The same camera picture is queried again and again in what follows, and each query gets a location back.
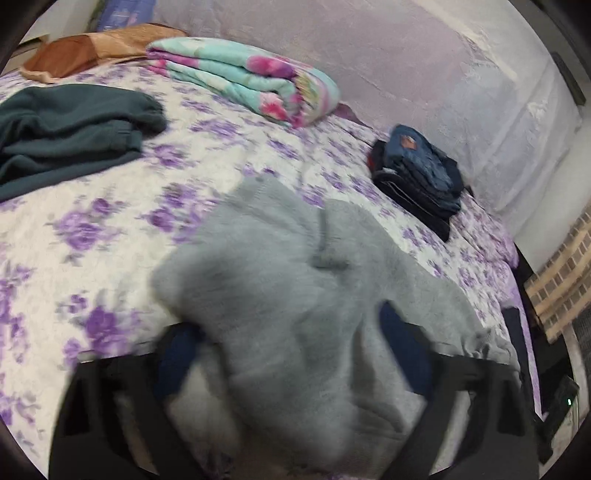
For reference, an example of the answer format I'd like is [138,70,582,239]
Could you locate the dark green sweatpants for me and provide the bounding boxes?
[1,84,167,201]

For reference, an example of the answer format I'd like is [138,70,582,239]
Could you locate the grey knit pants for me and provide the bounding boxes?
[151,175,518,478]

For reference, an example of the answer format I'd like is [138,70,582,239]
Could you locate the folded dark blue jeans stack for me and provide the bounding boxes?
[367,124,466,242]

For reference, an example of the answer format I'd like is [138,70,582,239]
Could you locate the purple floral bed quilt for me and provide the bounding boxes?
[1,62,522,472]

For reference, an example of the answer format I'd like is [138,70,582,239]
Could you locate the lilac lace headboard cover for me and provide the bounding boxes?
[153,0,580,232]

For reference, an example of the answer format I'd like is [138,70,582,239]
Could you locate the brick pattern curtain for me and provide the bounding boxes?
[525,206,591,343]

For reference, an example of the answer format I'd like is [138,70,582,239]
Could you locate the blue patterned pillow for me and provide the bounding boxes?
[99,0,156,22]

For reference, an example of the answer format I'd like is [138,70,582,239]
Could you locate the folded teal pink floral blanket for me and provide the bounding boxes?
[146,37,341,128]

